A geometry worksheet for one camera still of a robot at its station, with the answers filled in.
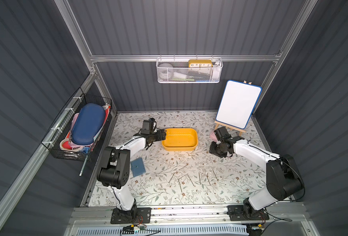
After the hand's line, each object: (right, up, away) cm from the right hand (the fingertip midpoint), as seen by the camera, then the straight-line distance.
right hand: (214, 150), depth 90 cm
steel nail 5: (+1, -16, -5) cm, 17 cm away
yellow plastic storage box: (-21, +5, +13) cm, 25 cm away
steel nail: (-21, -19, -6) cm, 29 cm away
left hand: (-32, +10, +6) cm, 34 cm away
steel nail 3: (-10, -14, -3) cm, 17 cm away
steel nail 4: (-5, -16, -4) cm, 17 cm away
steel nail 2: (-15, -17, -6) cm, 23 cm away
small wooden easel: (+15, +14, +12) cm, 23 cm away
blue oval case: (-66, +16, -22) cm, 71 cm away
